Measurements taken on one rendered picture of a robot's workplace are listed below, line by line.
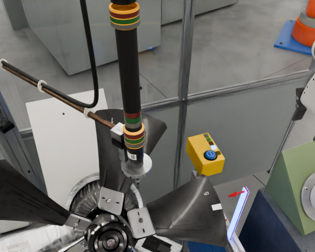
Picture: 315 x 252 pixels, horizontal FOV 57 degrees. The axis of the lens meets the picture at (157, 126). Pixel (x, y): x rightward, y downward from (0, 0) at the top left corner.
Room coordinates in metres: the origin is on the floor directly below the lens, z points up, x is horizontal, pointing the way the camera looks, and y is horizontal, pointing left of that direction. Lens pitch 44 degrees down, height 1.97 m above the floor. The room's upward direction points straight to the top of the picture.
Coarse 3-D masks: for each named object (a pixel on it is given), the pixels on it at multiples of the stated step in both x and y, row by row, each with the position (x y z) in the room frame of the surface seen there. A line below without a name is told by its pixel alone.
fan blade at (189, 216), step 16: (176, 192) 0.52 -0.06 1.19; (192, 192) 0.52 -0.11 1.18; (160, 208) 0.46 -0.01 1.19; (176, 208) 0.46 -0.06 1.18; (192, 208) 0.47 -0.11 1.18; (208, 208) 0.47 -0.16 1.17; (160, 224) 0.41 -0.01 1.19; (176, 224) 0.41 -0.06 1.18; (192, 224) 0.42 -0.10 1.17; (208, 224) 0.43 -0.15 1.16; (224, 224) 0.43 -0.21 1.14; (192, 240) 0.38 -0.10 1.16; (208, 240) 0.38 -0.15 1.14; (224, 240) 0.39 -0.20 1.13
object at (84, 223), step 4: (72, 216) 0.39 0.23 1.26; (76, 216) 0.39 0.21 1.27; (80, 216) 0.39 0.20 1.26; (68, 220) 0.40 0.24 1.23; (72, 220) 0.40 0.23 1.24; (76, 220) 0.39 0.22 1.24; (80, 220) 0.39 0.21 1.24; (84, 220) 0.39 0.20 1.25; (88, 220) 0.39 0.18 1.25; (64, 224) 0.40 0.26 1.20; (68, 224) 0.40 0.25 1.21; (72, 224) 0.40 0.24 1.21; (80, 224) 0.39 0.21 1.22; (84, 224) 0.39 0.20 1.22; (88, 224) 0.39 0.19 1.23; (76, 228) 0.40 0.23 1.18; (80, 228) 0.40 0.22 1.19; (84, 228) 0.39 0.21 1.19
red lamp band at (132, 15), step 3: (126, 6) 0.44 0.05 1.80; (138, 9) 0.41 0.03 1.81; (111, 12) 0.40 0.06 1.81; (135, 12) 0.40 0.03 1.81; (138, 12) 0.41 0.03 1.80; (111, 15) 0.40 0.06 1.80; (114, 15) 0.40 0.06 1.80; (117, 15) 0.40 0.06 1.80; (120, 15) 0.40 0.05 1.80; (123, 15) 0.40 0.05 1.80; (126, 15) 0.40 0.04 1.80; (129, 15) 0.40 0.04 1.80; (132, 15) 0.40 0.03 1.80; (135, 15) 0.40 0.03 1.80; (120, 18) 0.40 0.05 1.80; (123, 18) 0.40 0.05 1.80
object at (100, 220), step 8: (96, 208) 0.45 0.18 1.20; (88, 216) 0.43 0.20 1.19; (96, 216) 0.42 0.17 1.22; (104, 216) 0.40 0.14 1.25; (120, 216) 0.41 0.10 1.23; (96, 224) 0.37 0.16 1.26; (104, 224) 0.37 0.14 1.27; (112, 224) 0.37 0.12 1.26; (120, 224) 0.37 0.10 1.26; (128, 224) 0.40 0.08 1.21; (96, 232) 0.35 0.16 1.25; (104, 232) 0.36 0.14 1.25; (112, 232) 0.36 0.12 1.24; (120, 232) 0.36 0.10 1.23; (128, 232) 0.36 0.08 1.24; (88, 240) 0.34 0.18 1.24; (96, 240) 0.34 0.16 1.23; (104, 240) 0.35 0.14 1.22; (120, 240) 0.35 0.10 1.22; (128, 240) 0.35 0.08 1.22; (88, 248) 0.32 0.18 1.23; (96, 248) 0.33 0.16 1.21; (104, 248) 0.33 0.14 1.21; (112, 248) 0.33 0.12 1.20; (120, 248) 0.33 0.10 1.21; (128, 248) 0.33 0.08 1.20
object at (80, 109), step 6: (6, 66) 0.68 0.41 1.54; (12, 72) 0.66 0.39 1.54; (24, 78) 0.63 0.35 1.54; (36, 84) 0.60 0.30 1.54; (42, 90) 0.59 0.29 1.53; (48, 90) 0.58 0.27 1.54; (54, 96) 0.56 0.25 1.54; (60, 96) 0.55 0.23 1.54; (66, 102) 0.53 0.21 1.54; (72, 102) 0.53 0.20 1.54; (78, 108) 0.51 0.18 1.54; (90, 114) 0.49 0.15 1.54; (96, 114) 0.49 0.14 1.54; (96, 120) 0.47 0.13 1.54; (102, 120) 0.47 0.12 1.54; (108, 126) 0.45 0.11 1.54
